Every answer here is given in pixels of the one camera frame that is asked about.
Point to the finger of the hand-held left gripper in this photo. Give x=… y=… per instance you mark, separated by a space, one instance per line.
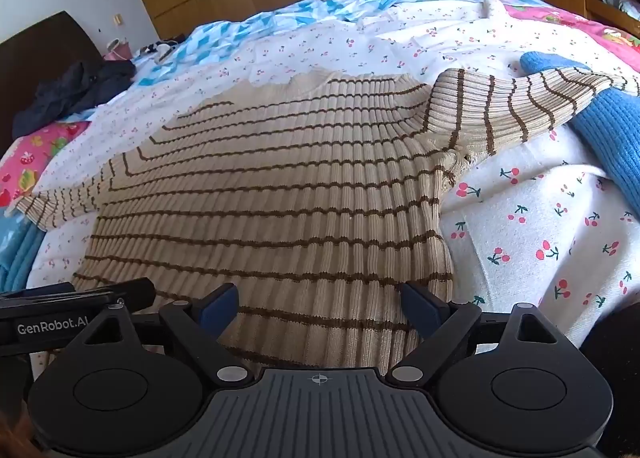
x=135 y=294

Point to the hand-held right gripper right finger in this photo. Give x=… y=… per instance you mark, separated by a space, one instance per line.
x=419 y=307

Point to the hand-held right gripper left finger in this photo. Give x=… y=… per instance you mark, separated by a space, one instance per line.
x=221 y=304

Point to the beige brown striped sweater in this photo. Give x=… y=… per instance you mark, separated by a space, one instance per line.
x=300 y=188

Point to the light blue towel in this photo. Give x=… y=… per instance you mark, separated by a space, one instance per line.
x=15 y=258

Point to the white cherry print sheet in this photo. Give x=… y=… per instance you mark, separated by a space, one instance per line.
x=525 y=238

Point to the pink strawberry print sheet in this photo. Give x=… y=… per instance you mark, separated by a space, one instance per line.
x=35 y=148

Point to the dark navy jacket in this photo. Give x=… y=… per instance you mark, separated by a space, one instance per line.
x=75 y=93

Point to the dark cloth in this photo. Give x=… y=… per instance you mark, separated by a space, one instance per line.
x=617 y=378

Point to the small black white object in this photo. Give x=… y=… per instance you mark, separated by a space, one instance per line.
x=162 y=52

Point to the blue knit sweater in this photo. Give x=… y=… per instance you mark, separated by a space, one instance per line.
x=610 y=138

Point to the dark brown headboard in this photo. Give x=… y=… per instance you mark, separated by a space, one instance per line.
x=35 y=53

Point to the blue white checked quilt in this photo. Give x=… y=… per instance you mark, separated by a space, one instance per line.
x=240 y=28

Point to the cream cloth piece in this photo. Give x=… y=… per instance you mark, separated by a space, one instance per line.
x=492 y=8

